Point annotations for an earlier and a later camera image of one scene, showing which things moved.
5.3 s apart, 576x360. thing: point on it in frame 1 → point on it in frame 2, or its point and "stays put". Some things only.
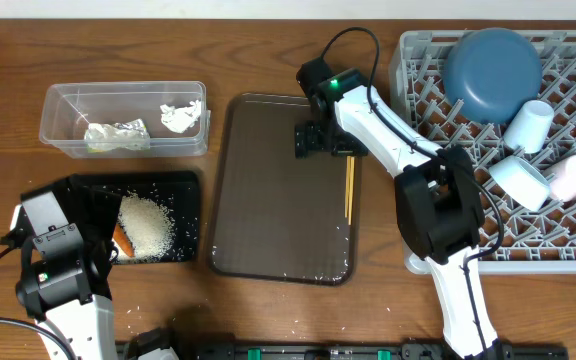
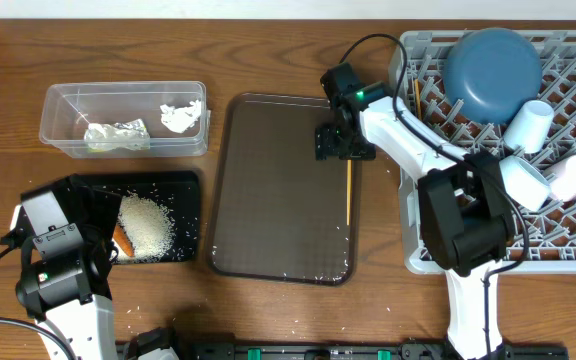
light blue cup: x=529 y=126 stays put
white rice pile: x=148 y=225 stays put
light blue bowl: x=521 y=181 stays put
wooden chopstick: x=348 y=167 → x=417 y=83
